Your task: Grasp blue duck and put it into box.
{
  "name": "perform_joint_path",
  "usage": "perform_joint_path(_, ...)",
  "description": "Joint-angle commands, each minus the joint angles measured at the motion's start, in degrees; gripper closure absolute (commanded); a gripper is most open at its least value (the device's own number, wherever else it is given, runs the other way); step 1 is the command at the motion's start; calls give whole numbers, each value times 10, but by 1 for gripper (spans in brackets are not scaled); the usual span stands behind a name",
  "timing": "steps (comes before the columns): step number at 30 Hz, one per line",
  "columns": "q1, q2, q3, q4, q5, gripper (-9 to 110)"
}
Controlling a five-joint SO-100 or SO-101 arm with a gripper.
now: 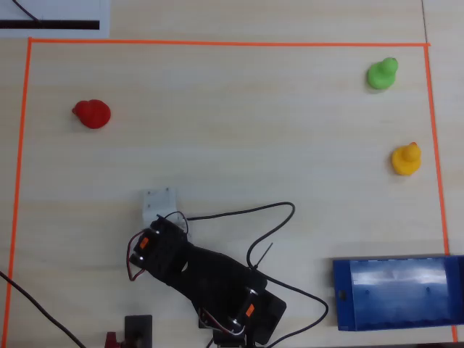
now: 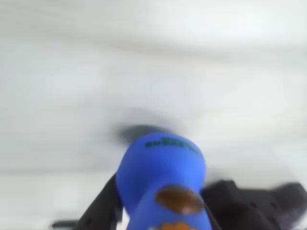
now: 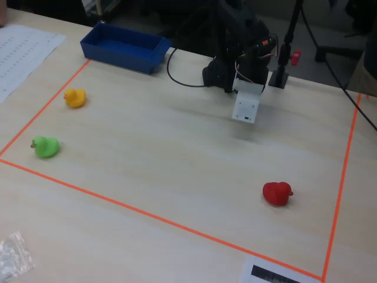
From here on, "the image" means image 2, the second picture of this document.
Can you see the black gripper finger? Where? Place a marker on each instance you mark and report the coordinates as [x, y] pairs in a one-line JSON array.
[[235, 208], [100, 210]]

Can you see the blue rubber duck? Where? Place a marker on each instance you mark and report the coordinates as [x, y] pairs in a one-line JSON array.
[[163, 172]]

